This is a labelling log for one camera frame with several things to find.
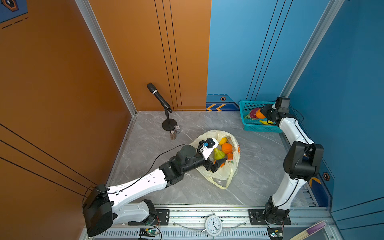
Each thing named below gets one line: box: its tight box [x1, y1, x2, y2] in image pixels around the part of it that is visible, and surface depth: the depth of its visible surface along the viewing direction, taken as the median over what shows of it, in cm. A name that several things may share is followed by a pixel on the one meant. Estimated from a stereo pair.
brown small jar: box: [170, 130, 177, 141], surface depth 104 cm
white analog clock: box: [201, 212, 224, 237], surface depth 70 cm
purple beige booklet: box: [290, 220, 327, 240], surface depth 71 cm
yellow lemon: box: [219, 137, 227, 146], surface depth 99 cm
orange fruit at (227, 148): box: [222, 143, 233, 155], surface depth 98 cm
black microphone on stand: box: [146, 82, 178, 131], surface depth 98 cm
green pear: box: [213, 148, 225, 161], surface depth 92 cm
